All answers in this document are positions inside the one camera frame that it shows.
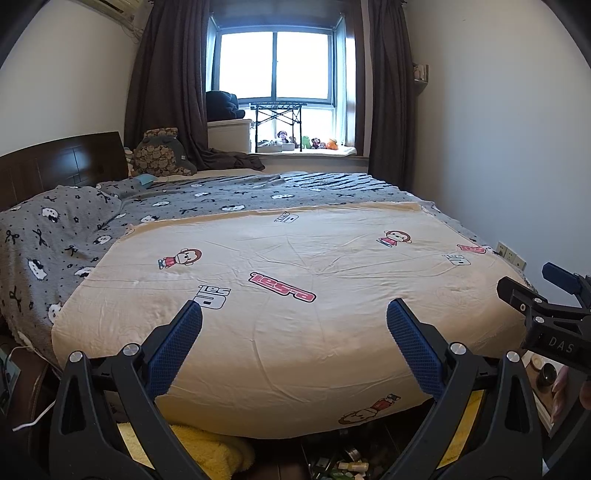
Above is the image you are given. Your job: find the wall socket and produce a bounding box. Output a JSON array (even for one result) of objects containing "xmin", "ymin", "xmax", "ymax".
[{"xmin": 496, "ymin": 240, "xmax": 527, "ymax": 271}]

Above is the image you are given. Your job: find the brown patterned plush pillow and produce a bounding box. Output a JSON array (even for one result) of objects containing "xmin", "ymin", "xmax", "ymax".
[{"xmin": 131, "ymin": 128, "xmax": 197, "ymax": 179}]

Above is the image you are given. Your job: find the white cable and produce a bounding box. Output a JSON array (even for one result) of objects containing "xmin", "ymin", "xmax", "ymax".
[{"xmin": 13, "ymin": 405, "xmax": 54, "ymax": 433}]

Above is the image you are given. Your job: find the window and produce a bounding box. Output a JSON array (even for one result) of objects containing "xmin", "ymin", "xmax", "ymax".
[{"xmin": 208, "ymin": 16, "xmax": 359, "ymax": 149}]

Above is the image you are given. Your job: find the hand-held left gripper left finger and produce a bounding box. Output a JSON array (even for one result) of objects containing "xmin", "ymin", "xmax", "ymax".
[{"xmin": 48, "ymin": 299, "xmax": 205, "ymax": 480}]

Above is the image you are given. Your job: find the white storage box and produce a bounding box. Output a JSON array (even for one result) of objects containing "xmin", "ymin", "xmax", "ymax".
[{"xmin": 207, "ymin": 119, "xmax": 254, "ymax": 152}]

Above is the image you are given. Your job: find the row of small plush toys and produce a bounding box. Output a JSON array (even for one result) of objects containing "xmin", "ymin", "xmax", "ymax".
[{"xmin": 274, "ymin": 131, "xmax": 343, "ymax": 151}]

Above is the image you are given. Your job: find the black folding rack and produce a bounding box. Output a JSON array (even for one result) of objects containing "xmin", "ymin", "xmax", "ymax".
[{"xmin": 249, "ymin": 102, "xmax": 308, "ymax": 154}]

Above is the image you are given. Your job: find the white air conditioner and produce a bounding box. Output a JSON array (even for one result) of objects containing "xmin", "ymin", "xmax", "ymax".
[{"xmin": 76, "ymin": 0, "xmax": 142, "ymax": 20}]

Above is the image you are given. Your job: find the dark wooden headboard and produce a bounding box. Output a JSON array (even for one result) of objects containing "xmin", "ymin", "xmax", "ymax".
[{"xmin": 0, "ymin": 131, "xmax": 131, "ymax": 213}]

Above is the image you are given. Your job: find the yellow fluffy cloth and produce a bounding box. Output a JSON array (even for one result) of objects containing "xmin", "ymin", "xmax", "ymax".
[{"xmin": 117, "ymin": 390, "xmax": 486, "ymax": 477}]

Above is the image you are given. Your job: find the dark brown curtain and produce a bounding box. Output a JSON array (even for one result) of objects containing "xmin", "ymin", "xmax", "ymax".
[
  {"xmin": 344, "ymin": 0, "xmax": 419, "ymax": 191},
  {"xmin": 124, "ymin": 0, "xmax": 267, "ymax": 174}
]

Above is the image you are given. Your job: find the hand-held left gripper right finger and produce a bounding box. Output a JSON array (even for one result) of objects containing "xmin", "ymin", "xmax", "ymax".
[{"xmin": 382, "ymin": 298, "xmax": 544, "ymax": 480}]

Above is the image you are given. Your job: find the person's right hand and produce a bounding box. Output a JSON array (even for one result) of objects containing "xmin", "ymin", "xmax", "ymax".
[{"xmin": 551, "ymin": 364, "xmax": 583, "ymax": 417}]

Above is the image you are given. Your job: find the grey printed blanket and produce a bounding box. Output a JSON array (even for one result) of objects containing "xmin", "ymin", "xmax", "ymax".
[{"xmin": 0, "ymin": 172, "xmax": 500, "ymax": 370}]

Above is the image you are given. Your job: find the bed with beige cartoon sheet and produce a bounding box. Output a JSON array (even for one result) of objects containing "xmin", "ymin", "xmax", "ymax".
[{"xmin": 51, "ymin": 171, "xmax": 541, "ymax": 439}]

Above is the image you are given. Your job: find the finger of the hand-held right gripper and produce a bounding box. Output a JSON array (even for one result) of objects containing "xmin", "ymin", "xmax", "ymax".
[
  {"xmin": 542, "ymin": 261, "xmax": 591, "ymax": 308},
  {"xmin": 497, "ymin": 276, "xmax": 591, "ymax": 334}
]

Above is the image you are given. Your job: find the dark blue cushion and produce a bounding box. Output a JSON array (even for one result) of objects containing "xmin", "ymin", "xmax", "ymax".
[{"xmin": 205, "ymin": 90, "xmax": 247, "ymax": 122}]

